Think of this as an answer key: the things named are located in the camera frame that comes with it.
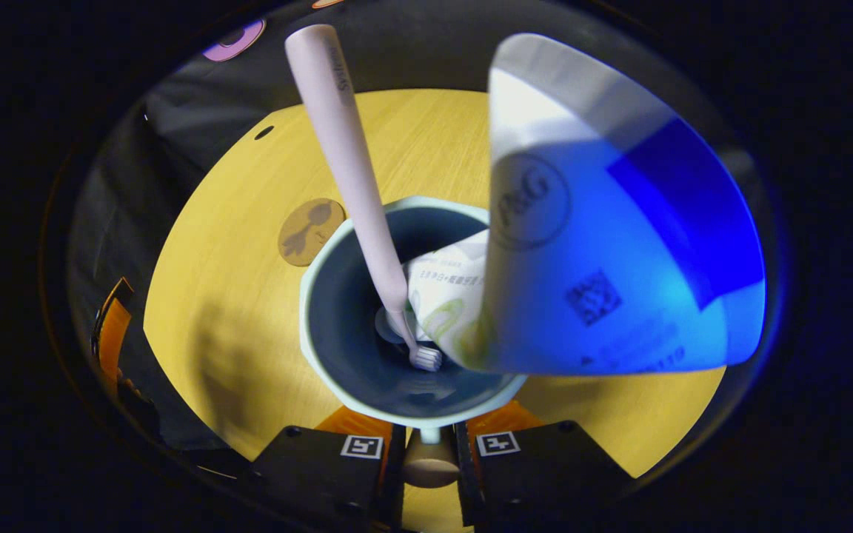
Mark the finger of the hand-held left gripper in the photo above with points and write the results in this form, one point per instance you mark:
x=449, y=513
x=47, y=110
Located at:
x=112, y=340

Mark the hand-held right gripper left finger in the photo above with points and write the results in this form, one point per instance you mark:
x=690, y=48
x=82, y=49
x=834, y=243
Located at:
x=315, y=474

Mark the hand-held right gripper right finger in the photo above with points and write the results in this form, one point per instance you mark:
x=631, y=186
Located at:
x=545, y=470

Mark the round brown coaster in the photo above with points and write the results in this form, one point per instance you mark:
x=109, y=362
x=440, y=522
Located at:
x=308, y=233

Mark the white toothpaste tube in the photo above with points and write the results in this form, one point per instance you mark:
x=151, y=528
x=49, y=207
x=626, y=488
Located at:
x=582, y=244

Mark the pale pink toothbrush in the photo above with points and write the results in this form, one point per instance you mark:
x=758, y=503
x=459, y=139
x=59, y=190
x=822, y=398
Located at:
x=345, y=141

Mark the wooden desktop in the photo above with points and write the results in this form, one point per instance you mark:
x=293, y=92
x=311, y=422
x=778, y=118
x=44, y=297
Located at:
x=234, y=318

